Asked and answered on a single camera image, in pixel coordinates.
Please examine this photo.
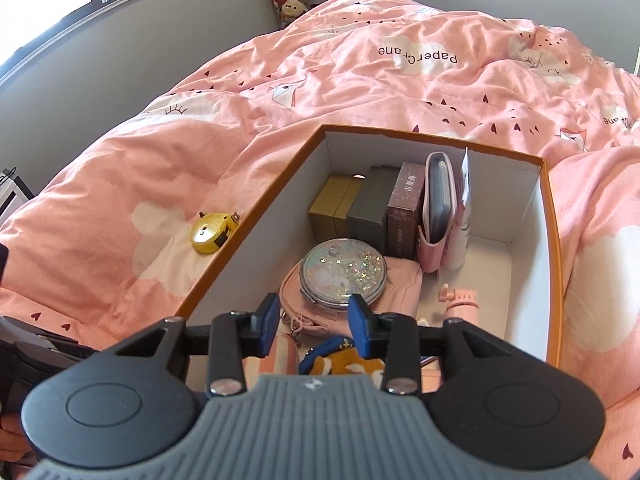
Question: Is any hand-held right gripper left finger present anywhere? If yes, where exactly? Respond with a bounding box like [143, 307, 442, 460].
[115, 292, 281, 396]

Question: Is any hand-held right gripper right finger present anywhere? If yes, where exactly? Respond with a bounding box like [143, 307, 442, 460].
[348, 294, 523, 395]

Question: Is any red panda sailor plush toy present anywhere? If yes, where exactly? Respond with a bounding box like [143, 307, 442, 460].
[299, 336, 388, 377]

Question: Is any pink card album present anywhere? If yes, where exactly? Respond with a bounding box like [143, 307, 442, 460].
[417, 151, 457, 273]

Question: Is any yellow tape measure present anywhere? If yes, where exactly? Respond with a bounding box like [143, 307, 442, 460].
[190, 212, 242, 256]

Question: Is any white hand cream tube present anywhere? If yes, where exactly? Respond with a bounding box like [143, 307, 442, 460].
[442, 147, 473, 268]

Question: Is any orange cardboard box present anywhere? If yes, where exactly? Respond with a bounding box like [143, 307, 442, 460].
[177, 124, 566, 368]

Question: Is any person's left hand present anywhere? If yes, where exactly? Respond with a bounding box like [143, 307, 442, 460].
[0, 412, 36, 467]

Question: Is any pink striped pouch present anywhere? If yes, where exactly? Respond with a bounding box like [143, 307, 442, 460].
[243, 332, 301, 376]

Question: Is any round glitter compact mirror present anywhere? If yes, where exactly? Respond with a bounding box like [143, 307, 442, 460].
[300, 237, 388, 309]

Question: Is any pink fabric pouch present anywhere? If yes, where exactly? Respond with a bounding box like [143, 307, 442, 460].
[278, 256, 425, 337]

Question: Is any pink handheld fan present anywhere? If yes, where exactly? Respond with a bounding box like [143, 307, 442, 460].
[437, 284, 481, 331]

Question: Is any dark brown patterned box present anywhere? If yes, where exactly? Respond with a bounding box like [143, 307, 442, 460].
[386, 161, 426, 262]

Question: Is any gold box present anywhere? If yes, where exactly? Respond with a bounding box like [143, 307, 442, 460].
[308, 175, 347, 247]
[336, 176, 363, 241]

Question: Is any grey box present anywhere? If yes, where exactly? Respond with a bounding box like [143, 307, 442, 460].
[347, 165, 402, 256]

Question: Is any grey shelf unit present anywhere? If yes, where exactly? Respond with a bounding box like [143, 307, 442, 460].
[0, 165, 33, 221]

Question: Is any pink printed blanket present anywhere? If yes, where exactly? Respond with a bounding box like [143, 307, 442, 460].
[0, 0, 640, 480]

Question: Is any white plush dog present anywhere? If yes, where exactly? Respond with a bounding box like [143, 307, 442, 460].
[278, 0, 310, 20]

